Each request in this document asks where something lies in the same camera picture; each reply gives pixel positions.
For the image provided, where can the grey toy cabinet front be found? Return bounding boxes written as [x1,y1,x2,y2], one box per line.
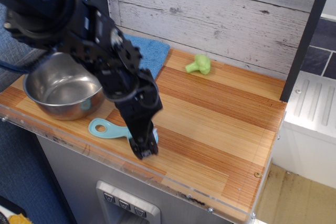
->
[38,136,228,223]

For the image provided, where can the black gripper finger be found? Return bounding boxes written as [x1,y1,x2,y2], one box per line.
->
[128,133,159,159]

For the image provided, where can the dark right shelf post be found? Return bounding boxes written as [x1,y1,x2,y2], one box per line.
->
[280,0,327,102]

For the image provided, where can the green toy broccoli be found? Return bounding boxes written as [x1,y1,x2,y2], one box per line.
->
[185,54,211,74]

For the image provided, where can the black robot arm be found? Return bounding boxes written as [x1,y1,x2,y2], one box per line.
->
[1,0,162,159]

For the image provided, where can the silver metal bowl pan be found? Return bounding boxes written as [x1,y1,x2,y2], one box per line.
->
[23,53,105,121]

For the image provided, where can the light blue dish brush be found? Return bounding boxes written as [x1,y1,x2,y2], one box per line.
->
[88,118,159,145]

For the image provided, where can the yellow object at corner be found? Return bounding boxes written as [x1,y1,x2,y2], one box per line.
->
[7,215,32,224]

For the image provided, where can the clear acrylic edge guard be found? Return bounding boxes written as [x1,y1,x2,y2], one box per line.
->
[1,99,286,223]

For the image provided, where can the silver dispenser button panel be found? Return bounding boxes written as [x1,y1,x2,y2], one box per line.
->
[96,180,161,223]

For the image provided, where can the white toy sink drainboard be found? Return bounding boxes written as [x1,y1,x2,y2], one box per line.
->
[272,71,335,188]

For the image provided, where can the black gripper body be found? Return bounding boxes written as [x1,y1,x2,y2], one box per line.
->
[112,68,164,143]

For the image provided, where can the blue microfiber cloth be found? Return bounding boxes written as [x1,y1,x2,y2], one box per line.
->
[125,35,170,79]

